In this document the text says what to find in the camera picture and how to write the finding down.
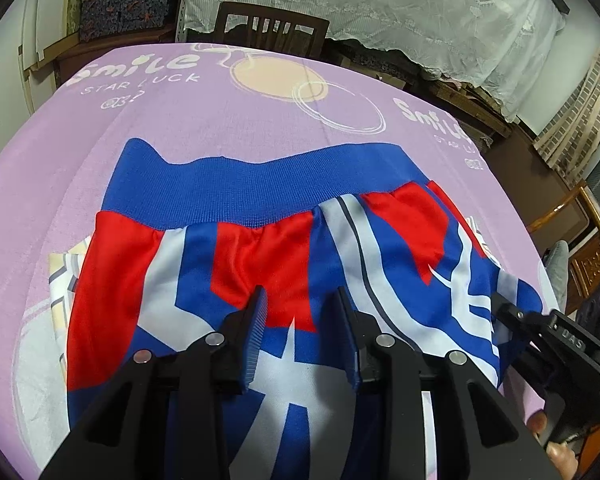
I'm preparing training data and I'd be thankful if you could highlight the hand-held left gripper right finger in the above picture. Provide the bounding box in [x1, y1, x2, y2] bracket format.
[334, 287, 548, 480]

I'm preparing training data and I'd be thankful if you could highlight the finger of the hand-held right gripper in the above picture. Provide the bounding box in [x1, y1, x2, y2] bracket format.
[490, 290, 556, 333]

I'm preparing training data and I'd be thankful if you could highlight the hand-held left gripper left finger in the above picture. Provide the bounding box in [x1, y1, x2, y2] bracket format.
[39, 285, 269, 480]

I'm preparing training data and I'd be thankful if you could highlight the blue white red jacket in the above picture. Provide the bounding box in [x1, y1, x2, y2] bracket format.
[47, 137, 544, 480]

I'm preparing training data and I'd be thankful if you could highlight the person's right hand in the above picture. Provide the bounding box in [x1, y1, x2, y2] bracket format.
[526, 411, 583, 478]

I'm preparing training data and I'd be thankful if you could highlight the grey cloth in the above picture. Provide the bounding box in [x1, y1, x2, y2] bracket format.
[544, 240, 572, 311]

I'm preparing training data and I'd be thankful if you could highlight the carved wooden furniture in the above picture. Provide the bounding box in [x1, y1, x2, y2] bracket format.
[525, 185, 600, 313]

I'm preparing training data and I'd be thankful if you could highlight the pink printed bed sheet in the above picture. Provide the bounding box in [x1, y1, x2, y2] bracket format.
[0, 42, 573, 480]

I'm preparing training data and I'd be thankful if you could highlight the dark wooden chair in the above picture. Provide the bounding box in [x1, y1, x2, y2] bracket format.
[214, 1, 331, 57]

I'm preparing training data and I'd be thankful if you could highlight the brown wooden cabinet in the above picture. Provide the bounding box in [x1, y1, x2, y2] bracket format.
[22, 27, 181, 96]

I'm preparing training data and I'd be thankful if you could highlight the white lace cloth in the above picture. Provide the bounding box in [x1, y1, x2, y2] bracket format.
[177, 0, 567, 127]

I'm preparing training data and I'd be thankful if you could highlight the dark patterned fabric stack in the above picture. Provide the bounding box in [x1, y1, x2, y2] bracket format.
[65, 0, 191, 45]

